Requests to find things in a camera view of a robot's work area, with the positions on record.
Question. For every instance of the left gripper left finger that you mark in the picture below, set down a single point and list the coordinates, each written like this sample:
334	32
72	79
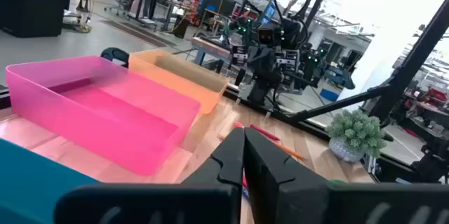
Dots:
196	203

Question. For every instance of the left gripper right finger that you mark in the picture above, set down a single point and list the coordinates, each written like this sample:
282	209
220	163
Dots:
298	203

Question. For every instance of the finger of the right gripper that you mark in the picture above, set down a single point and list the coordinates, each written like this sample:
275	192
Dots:
270	62
255	62

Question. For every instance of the plain orange pencil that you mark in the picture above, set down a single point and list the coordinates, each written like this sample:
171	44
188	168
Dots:
291	151

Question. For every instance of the red pencil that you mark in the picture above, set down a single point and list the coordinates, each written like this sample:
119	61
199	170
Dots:
264	132

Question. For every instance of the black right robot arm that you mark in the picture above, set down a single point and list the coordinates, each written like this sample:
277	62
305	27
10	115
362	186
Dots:
294	31

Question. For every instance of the blue-legged workbench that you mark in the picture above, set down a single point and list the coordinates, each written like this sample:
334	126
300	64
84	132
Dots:
210	46

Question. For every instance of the blue lit screen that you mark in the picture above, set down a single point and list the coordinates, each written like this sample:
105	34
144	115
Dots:
269	12

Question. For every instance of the blue floor box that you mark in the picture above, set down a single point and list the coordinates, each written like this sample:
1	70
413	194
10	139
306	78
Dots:
329	95

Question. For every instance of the orange translucent plastic bin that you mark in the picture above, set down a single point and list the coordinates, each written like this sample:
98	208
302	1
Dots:
182	83

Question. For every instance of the small potted green plant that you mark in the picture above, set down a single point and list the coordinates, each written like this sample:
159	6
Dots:
354	132

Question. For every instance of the dark floor mat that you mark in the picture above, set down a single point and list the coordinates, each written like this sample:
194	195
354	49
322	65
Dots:
137	32

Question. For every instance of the pink translucent plastic bin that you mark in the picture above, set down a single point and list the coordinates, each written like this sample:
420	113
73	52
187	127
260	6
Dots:
105	111

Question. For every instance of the blue plastic bin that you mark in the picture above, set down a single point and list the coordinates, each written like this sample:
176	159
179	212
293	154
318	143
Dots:
28	182

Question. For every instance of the black cabinet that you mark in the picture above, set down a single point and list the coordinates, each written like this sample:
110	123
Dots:
31	10

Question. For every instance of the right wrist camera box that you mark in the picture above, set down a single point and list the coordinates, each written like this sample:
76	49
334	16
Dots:
267	36

